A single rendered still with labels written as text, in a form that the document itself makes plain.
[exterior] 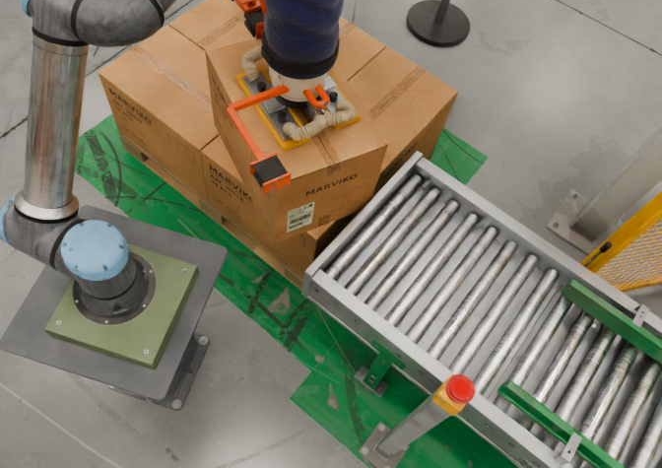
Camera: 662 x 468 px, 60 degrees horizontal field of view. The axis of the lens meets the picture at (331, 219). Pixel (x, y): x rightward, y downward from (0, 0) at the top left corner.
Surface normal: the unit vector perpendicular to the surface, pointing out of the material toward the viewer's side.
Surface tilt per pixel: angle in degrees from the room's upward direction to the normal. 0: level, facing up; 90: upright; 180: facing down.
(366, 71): 0
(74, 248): 6
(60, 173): 77
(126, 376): 0
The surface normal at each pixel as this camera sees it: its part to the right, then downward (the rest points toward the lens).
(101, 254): 0.20, -0.45
